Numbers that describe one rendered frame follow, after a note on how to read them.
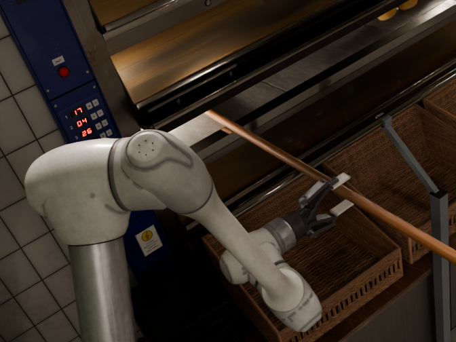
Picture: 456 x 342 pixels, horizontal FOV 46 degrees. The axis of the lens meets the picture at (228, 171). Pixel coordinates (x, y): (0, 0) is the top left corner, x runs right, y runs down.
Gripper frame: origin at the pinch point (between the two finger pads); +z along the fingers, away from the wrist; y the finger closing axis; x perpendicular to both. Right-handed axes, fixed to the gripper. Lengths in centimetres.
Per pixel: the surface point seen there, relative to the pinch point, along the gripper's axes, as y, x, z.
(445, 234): 42, 4, 37
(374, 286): 56, -7, 12
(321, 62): 1, -68, 52
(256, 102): 1, -66, 17
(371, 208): -1.2, 11.9, -0.7
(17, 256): 1, -57, -85
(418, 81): 23, -52, 89
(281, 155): -1.5, -27.3, -0.7
